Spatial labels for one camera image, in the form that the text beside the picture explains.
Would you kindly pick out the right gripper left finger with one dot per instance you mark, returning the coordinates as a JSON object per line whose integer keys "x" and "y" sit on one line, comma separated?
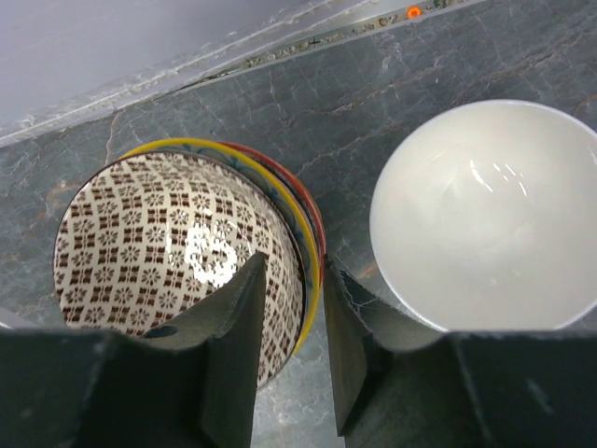
{"x": 190, "y": 382}

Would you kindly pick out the maroon tile pattern bowl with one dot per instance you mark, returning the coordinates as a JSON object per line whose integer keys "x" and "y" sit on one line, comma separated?
{"x": 151, "y": 235}

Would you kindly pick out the yellow sun pattern bowl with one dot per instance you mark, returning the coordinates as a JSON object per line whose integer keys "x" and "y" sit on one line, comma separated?
{"x": 286, "y": 193}

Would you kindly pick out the aluminium frame rails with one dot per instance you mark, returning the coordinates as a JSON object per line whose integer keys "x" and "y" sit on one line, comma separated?
{"x": 67, "y": 62}

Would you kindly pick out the plain white ribbed bowl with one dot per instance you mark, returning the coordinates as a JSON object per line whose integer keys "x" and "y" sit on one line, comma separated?
{"x": 484, "y": 218}

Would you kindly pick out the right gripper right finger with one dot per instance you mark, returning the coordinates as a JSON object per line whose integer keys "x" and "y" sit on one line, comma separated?
{"x": 399, "y": 383}

